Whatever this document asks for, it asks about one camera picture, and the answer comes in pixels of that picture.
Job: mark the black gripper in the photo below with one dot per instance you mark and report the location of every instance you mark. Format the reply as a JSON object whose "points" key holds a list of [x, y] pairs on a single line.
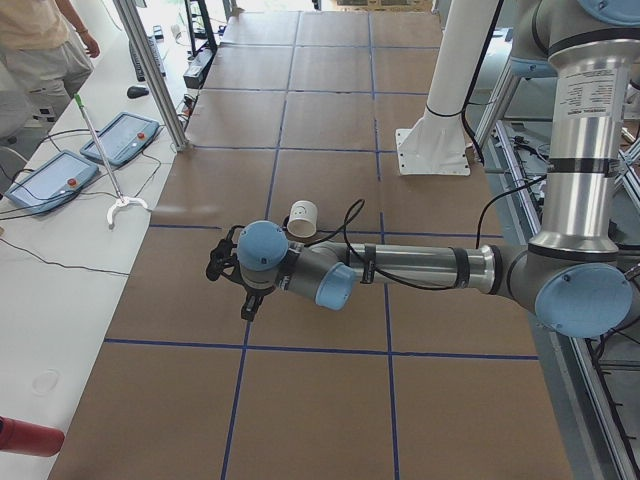
{"points": [[252, 293]]}

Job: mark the white mug with smiley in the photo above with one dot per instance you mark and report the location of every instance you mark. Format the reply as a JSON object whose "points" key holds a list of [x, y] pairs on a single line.
{"points": [[302, 219]]}

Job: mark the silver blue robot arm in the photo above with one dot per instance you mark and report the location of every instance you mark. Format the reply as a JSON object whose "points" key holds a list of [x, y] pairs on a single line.
{"points": [[569, 275]]}

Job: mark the white grabber stick tool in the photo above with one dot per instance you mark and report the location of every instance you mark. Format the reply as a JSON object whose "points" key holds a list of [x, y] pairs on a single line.
{"points": [[122, 200]]}

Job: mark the far blue teach pendant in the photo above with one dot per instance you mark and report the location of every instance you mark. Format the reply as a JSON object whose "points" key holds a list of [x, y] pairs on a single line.
{"points": [[125, 136]]}

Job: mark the blue teach pendant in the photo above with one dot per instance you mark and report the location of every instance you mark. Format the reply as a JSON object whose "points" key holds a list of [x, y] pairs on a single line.
{"points": [[125, 136], [57, 181]]}

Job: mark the near blue teach pendant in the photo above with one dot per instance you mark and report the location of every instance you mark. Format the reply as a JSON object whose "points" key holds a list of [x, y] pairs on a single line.
{"points": [[57, 181]]}

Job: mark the black computer mouse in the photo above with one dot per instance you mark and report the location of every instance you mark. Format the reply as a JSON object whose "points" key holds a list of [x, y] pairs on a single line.
{"points": [[137, 91]]}

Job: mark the standing person beige clothes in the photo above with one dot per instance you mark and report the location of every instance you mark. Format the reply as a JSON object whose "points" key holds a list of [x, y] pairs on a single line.
{"points": [[47, 49]]}

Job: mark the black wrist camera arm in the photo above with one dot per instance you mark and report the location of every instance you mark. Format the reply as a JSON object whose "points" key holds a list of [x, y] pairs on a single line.
{"points": [[223, 260]]}

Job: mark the aluminium frame post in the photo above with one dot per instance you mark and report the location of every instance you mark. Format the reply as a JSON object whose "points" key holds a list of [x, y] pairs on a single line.
{"points": [[136, 33]]}

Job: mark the white camera mast pillar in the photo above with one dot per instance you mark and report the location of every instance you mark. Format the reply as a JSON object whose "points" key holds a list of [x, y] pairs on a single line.
{"points": [[436, 145]]}

